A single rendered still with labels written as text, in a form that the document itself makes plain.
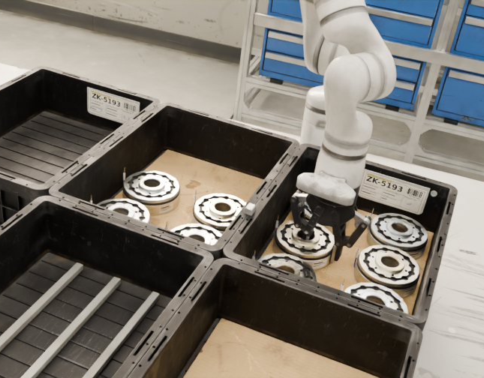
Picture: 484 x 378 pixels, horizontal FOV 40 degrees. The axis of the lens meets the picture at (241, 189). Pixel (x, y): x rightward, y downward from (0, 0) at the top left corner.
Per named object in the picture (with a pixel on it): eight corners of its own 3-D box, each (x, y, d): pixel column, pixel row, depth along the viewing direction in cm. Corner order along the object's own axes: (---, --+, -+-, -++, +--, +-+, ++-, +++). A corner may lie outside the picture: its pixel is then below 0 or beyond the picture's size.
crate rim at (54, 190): (163, 111, 136) (163, 100, 135) (300, 151, 128) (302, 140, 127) (43, 205, 104) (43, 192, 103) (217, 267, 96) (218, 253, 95)
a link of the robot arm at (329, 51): (370, 31, 132) (355, 109, 141) (326, 22, 136) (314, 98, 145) (355, 44, 125) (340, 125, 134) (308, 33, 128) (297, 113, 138)
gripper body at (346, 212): (371, 172, 105) (358, 220, 111) (321, 155, 108) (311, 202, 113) (356, 193, 100) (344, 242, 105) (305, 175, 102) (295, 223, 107)
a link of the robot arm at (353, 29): (410, 88, 94) (383, -3, 95) (364, 97, 90) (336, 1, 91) (379, 103, 101) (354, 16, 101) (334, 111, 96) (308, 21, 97)
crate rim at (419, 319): (300, 151, 128) (302, 140, 127) (455, 197, 120) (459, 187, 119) (217, 267, 96) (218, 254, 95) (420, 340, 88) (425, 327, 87)
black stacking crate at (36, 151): (43, 114, 149) (40, 67, 143) (160, 151, 141) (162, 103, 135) (-95, 198, 117) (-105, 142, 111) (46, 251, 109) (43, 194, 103)
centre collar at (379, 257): (375, 252, 111) (376, 249, 111) (404, 259, 110) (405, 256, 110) (372, 269, 107) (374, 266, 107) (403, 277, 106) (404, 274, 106)
